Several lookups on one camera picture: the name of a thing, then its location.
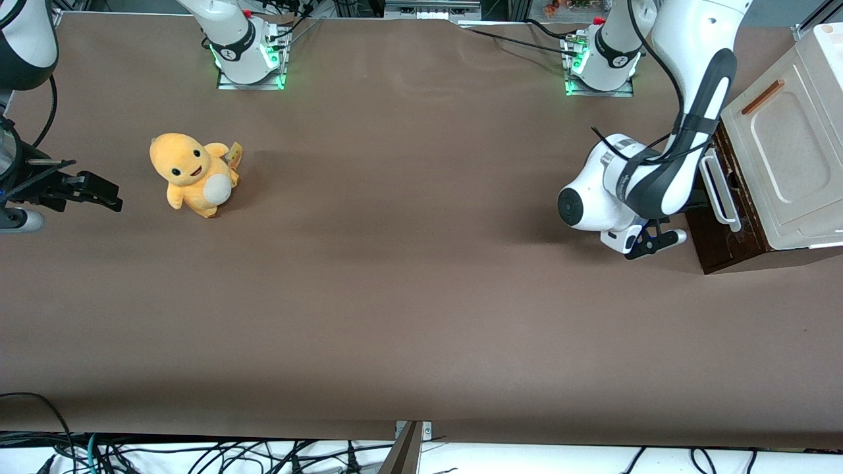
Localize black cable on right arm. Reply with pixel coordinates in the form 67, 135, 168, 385
32, 74, 59, 149

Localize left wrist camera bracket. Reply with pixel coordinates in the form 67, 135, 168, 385
624, 221, 688, 261

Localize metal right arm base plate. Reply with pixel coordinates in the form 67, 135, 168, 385
216, 26, 288, 91

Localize orange strip on cabinet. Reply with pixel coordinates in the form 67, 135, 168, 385
741, 79, 786, 116

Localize wooden drawer with white handle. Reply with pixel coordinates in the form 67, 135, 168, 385
685, 146, 745, 274

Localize yellow plush toy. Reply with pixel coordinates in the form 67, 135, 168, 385
149, 132, 244, 219

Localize grey network switch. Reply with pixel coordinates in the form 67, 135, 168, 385
384, 0, 483, 20

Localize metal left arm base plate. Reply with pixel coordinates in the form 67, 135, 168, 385
564, 33, 636, 98

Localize brown table cover mat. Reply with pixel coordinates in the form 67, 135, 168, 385
0, 12, 843, 450

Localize white cabinet with drawer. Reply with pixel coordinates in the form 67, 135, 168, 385
685, 23, 843, 275

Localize colourful small objects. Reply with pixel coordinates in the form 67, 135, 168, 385
543, 0, 597, 15

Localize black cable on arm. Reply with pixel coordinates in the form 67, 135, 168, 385
32, 74, 59, 149
591, 0, 719, 165

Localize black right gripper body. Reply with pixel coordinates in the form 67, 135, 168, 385
0, 125, 85, 213

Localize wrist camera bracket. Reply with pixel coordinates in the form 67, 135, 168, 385
624, 221, 688, 261
0, 207, 45, 235

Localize metal clamp bracket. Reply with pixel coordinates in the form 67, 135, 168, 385
394, 420, 433, 442

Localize brown post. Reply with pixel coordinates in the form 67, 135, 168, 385
379, 421, 423, 474

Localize aluminium frame profile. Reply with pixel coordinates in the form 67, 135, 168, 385
794, 0, 843, 41

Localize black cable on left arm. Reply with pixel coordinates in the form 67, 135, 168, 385
591, 0, 719, 165

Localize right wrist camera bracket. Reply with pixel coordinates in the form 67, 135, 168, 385
0, 207, 45, 235

